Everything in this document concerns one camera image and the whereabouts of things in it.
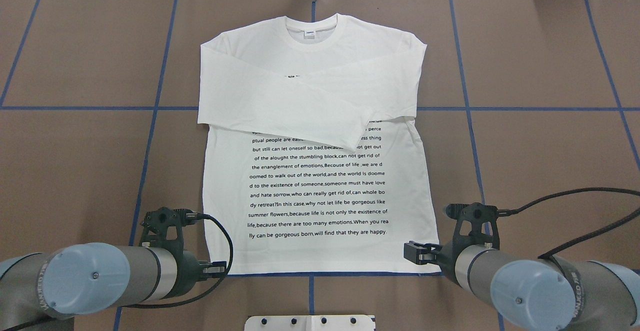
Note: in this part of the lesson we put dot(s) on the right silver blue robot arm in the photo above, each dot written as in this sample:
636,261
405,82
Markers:
545,294

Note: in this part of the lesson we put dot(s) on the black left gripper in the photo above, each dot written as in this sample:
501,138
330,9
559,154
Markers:
188,267

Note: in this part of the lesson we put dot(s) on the white long-sleeve printed shirt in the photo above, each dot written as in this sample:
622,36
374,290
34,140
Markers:
313,160

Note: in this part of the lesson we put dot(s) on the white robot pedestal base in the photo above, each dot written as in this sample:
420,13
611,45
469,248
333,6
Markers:
340,322

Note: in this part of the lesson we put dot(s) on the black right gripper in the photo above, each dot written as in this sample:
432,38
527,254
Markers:
449,260

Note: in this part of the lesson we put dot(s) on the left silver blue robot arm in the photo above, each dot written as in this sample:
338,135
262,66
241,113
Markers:
46,292

